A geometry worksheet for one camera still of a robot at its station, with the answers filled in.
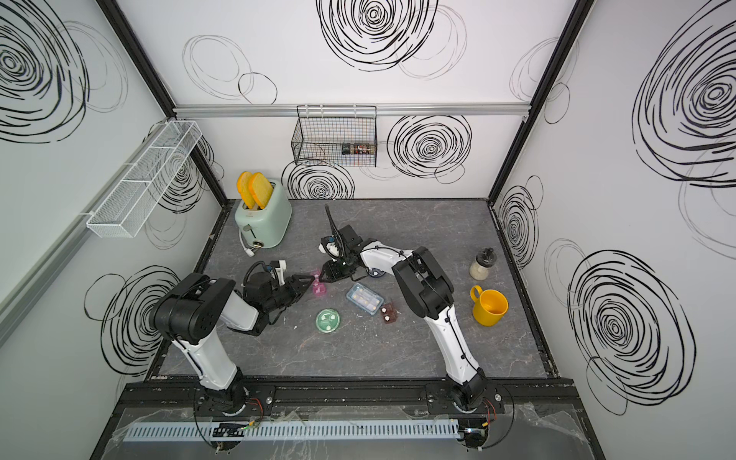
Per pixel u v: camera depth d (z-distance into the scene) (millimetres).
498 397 737
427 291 571
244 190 953
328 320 863
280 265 889
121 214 709
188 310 486
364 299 910
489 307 860
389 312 889
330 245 904
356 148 910
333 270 866
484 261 895
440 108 1676
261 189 1000
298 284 862
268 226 965
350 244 822
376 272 965
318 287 934
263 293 755
